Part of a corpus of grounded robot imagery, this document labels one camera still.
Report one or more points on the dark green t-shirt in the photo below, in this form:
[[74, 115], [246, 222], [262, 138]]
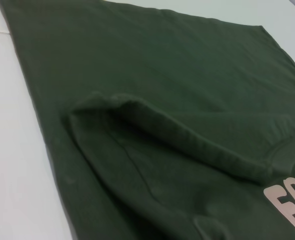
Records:
[[150, 100]]

